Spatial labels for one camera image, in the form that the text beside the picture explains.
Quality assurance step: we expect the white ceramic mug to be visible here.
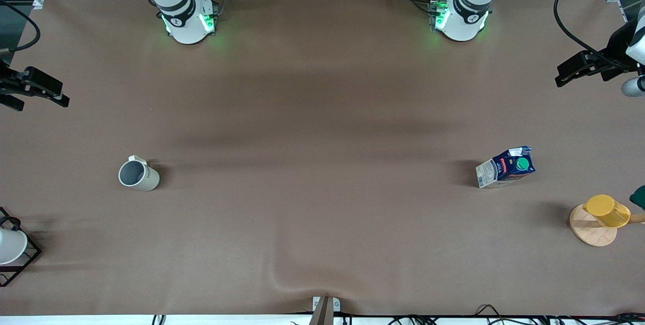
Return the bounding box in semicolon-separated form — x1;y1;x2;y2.
118;155;161;192

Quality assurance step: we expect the blue milk carton green cap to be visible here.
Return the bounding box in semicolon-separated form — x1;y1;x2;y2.
475;146;536;189

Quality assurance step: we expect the yellow plastic cup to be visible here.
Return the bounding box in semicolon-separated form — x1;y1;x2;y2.
583;194;631;229

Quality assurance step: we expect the white cup in rack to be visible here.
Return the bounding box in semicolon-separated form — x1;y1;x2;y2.
0;227;29;266

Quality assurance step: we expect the wooden mug stand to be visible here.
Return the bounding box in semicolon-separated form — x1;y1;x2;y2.
569;203;645;248

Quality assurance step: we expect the brown table cover mat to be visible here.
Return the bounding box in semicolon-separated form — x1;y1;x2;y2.
0;0;645;317

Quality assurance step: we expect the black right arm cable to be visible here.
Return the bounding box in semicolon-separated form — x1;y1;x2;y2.
0;0;41;54

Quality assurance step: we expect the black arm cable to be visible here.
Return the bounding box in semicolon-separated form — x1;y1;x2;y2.
0;0;41;54
553;0;631;72

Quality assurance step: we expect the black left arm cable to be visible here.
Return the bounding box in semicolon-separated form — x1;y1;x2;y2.
553;0;631;72

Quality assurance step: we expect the black wire rack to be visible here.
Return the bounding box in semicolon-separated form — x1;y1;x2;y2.
0;207;43;288

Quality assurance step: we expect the black floor cable bundle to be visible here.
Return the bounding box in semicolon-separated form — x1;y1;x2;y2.
383;304;645;325

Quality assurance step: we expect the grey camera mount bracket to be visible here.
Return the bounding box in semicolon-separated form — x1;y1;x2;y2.
308;295;342;325

